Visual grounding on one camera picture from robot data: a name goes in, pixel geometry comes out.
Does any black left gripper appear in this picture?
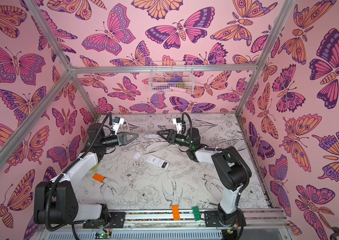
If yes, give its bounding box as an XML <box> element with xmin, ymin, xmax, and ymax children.
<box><xmin>99</xmin><ymin>133</ymin><xmax>137</xmax><ymax>150</ymax></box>

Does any clear handle screwdriver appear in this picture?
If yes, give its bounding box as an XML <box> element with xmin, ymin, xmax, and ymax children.
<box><xmin>139</xmin><ymin>134</ymin><xmax>159</xmax><ymax>139</ymax></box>

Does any white battery cover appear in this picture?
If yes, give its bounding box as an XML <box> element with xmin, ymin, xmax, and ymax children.
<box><xmin>133</xmin><ymin>153</ymin><xmax>141</xmax><ymax>160</ymax></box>

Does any large white remote control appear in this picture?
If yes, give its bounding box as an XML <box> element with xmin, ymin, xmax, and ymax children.
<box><xmin>146</xmin><ymin>155</ymin><xmax>169</xmax><ymax>170</ymax></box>

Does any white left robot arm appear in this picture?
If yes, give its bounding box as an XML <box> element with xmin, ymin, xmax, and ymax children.
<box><xmin>33</xmin><ymin>113</ymin><xmax>138</xmax><ymax>232</ymax></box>

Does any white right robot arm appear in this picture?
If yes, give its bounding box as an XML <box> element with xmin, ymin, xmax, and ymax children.
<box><xmin>156</xmin><ymin>113</ymin><xmax>252</xmax><ymax>240</ymax></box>

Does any orange lego brick on table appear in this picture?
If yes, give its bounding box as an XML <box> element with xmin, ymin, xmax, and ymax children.
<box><xmin>92</xmin><ymin>174</ymin><xmax>105</xmax><ymax>183</ymax></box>

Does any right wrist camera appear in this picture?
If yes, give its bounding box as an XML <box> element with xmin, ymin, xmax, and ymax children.
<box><xmin>173</xmin><ymin>118</ymin><xmax>184</xmax><ymax>134</ymax></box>

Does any clear wall basket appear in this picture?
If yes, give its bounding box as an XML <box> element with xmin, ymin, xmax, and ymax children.
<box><xmin>147</xmin><ymin>61</ymin><xmax>195</xmax><ymax>95</ymax></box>

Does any orange lego brick on rail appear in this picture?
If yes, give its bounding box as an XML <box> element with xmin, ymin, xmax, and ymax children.
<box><xmin>172</xmin><ymin>205</ymin><xmax>180</xmax><ymax>221</ymax></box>

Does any green lego brick on rail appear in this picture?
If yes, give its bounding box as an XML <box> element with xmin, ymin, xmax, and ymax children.
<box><xmin>192</xmin><ymin>206</ymin><xmax>202</xmax><ymax>222</ymax></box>

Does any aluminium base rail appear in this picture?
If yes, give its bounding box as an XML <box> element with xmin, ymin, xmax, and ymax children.
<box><xmin>37</xmin><ymin>208</ymin><xmax>290</xmax><ymax>240</ymax></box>

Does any aluminium frame post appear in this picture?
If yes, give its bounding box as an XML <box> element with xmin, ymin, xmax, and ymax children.
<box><xmin>24</xmin><ymin>0</ymin><xmax>97</xmax><ymax>117</ymax></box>

